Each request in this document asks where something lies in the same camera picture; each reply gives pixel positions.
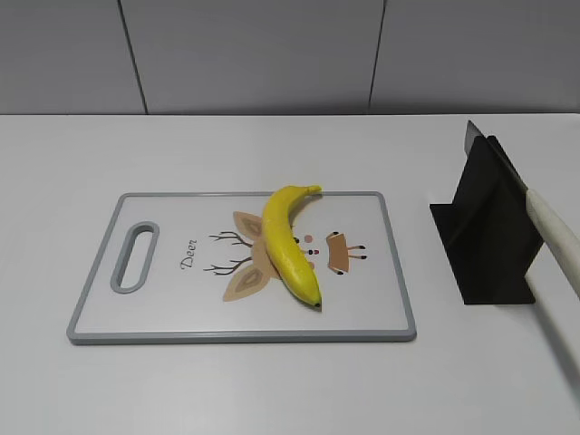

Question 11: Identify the yellow plastic banana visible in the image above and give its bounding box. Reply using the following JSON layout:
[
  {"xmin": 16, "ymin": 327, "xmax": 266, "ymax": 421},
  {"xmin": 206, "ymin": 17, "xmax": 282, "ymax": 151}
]
[{"xmin": 262, "ymin": 185, "xmax": 322, "ymax": 309}]

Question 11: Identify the white-handled kitchen knife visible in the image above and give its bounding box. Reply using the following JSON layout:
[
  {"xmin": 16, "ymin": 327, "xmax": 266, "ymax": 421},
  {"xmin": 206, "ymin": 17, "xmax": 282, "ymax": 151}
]
[{"xmin": 492, "ymin": 145, "xmax": 579, "ymax": 296}]

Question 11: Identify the white deer cutting board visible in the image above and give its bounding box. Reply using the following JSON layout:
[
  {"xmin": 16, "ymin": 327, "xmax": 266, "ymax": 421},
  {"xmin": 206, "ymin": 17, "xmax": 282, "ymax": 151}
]
[{"xmin": 67, "ymin": 191, "xmax": 416, "ymax": 344}]

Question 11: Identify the black knife stand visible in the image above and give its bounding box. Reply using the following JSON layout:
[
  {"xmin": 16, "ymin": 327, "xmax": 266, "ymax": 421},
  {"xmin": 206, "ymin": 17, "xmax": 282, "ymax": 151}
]
[{"xmin": 430, "ymin": 135, "xmax": 543, "ymax": 305}]

